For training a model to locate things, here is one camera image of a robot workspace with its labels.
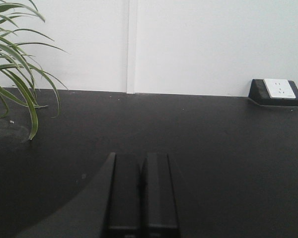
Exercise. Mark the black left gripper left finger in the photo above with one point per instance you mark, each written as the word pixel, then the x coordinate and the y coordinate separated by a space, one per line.
pixel 123 214

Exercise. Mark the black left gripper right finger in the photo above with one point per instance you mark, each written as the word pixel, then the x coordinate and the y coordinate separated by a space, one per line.
pixel 159 213

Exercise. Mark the black white power socket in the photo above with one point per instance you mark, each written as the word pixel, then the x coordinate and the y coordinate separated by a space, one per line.
pixel 274 92

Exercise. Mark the green spider plant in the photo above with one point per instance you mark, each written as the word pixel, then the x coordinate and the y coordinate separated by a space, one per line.
pixel 17 67

